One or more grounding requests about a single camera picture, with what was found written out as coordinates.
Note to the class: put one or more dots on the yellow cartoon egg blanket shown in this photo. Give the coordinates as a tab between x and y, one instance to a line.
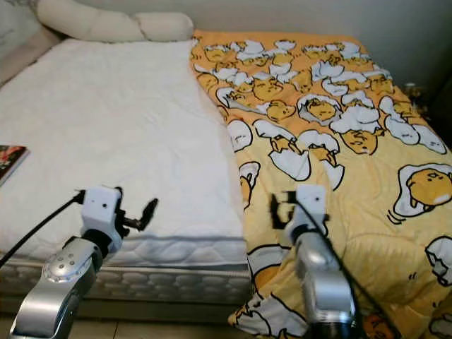
339	176

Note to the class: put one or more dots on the white printed headboard cushion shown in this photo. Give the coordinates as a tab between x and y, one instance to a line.
10	25

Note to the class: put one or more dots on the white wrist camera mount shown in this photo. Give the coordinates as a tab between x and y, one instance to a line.
311	203
100	206

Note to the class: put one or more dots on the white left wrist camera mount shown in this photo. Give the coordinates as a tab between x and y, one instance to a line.
100	206

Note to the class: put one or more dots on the dark book with red cover art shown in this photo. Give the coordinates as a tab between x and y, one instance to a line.
10	161

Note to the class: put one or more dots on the white quilted mattress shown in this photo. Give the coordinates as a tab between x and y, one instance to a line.
113	141

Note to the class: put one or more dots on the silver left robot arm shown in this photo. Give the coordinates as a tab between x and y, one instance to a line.
56	289

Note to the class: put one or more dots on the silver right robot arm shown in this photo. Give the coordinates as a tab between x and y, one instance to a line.
325	289

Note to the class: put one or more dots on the cream knotted bolster pillow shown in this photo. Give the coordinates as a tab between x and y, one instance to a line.
99	25

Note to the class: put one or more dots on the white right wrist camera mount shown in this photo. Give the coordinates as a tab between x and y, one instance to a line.
311	203

